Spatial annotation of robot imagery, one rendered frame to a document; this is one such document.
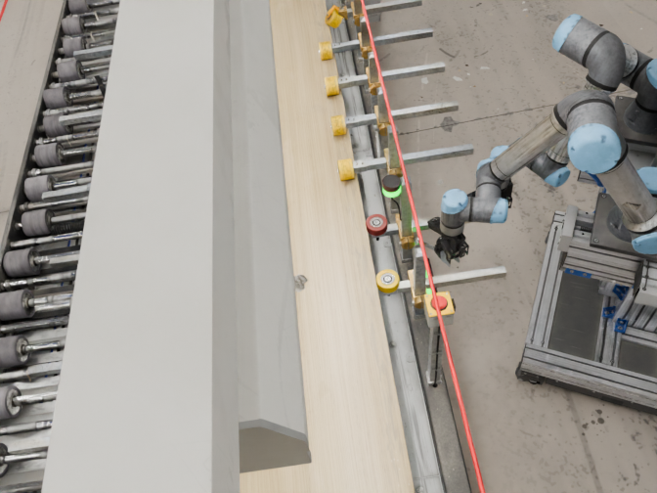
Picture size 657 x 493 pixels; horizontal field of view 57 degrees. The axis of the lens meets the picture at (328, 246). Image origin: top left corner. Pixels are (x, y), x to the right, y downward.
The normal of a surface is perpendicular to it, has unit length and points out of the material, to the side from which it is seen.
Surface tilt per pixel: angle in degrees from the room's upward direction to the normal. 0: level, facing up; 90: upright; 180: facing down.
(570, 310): 0
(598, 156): 84
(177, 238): 0
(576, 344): 0
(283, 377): 61
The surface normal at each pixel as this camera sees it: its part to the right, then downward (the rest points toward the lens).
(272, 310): 0.81, -0.41
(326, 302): -0.11, -0.58
